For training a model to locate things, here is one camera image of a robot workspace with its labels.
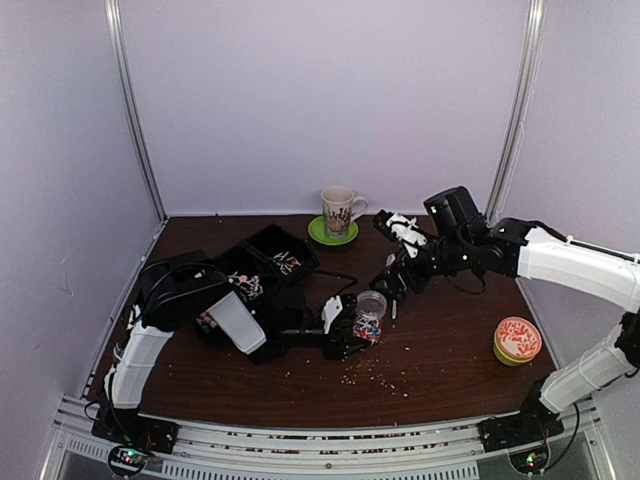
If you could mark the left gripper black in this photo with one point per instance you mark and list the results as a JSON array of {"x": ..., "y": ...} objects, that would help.
[{"x": 337, "y": 348}]

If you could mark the left aluminium corner post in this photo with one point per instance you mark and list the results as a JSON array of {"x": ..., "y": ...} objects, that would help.
[{"x": 116, "y": 33}]

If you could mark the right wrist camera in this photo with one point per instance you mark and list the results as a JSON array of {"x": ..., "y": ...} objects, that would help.
[{"x": 397, "y": 227}]

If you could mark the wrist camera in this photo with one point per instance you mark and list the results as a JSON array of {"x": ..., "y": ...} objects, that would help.
[
  {"x": 338, "y": 310},
  {"x": 397, "y": 227}
]

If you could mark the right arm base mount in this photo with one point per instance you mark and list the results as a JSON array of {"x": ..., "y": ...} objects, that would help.
[{"x": 518, "y": 429}]

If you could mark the black bin star candies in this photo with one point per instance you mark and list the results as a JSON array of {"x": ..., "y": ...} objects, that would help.
[{"x": 206, "y": 328}]

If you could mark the black bin small lollipops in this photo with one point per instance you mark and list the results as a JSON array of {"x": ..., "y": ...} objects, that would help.
[{"x": 289, "y": 257}]

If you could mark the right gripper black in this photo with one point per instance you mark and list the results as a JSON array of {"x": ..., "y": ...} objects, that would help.
[{"x": 401, "y": 264}]

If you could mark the green saucer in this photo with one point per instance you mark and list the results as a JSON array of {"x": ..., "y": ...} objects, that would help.
[{"x": 317, "y": 232}]

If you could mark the clear plastic jar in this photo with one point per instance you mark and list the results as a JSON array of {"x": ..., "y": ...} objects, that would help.
[{"x": 368, "y": 326}]

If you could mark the right aluminium corner post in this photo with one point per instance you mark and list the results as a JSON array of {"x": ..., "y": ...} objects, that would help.
[{"x": 522, "y": 97}]

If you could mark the clear jar lid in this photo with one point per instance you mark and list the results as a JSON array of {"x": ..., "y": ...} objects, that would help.
[{"x": 372, "y": 302}]

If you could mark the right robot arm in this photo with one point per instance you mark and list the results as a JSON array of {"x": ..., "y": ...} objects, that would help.
[{"x": 464, "y": 241}]

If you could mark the aluminium front rail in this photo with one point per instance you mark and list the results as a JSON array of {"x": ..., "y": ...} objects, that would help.
[{"x": 202, "y": 450}]

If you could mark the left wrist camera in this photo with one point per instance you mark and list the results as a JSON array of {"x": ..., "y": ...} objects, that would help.
[{"x": 338, "y": 310}]

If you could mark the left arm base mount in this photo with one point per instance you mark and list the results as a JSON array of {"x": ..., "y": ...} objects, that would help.
[{"x": 140, "y": 435}]

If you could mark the ceramic mug coral pattern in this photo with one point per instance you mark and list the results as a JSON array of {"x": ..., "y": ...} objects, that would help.
[{"x": 341, "y": 207}]

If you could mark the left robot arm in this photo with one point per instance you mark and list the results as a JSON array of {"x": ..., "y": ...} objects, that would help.
[{"x": 173, "y": 293}]

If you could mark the aluminium corner post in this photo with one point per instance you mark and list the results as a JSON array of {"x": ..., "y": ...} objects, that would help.
[
  {"x": 116, "y": 33},
  {"x": 522, "y": 97}
]

